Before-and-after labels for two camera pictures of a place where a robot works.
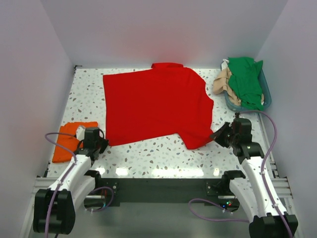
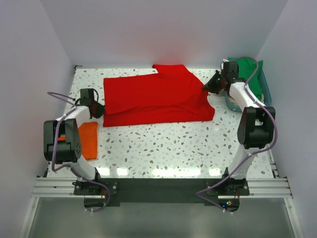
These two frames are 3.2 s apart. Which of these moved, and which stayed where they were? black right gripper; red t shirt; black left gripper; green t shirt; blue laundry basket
Moved: black left gripper; red t shirt; black right gripper
Stayed: blue laundry basket; green t shirt
